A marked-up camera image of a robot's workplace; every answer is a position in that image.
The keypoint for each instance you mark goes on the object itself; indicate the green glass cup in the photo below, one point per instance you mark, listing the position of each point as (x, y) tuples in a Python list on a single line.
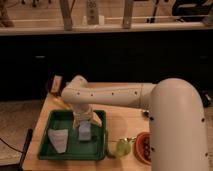
[(123, 148)]

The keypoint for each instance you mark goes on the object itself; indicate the yellow stick utensil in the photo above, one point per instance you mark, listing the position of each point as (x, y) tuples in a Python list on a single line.
[(61, 103)]

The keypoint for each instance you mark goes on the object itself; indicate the blue sponge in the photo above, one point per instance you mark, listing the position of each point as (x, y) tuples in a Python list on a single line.
[(85, 131)]

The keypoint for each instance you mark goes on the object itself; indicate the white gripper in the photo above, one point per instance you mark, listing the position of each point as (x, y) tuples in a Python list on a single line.
[(84, 112)]

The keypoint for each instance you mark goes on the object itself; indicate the green plastic tray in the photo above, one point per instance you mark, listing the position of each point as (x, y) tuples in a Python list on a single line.
[(95, 149)]

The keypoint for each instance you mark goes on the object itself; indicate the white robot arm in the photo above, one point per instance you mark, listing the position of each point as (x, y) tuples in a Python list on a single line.
[(178, 134)]

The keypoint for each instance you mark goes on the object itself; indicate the white folded cloth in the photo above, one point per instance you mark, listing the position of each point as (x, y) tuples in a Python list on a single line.
[(59, 139)]

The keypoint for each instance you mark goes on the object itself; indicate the metal ladle spoon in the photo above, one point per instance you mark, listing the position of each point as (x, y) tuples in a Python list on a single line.
[(145, 113)]

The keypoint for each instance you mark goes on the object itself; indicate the red bowl with grapes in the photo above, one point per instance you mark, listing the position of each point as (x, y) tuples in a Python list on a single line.
[(142, 148)]

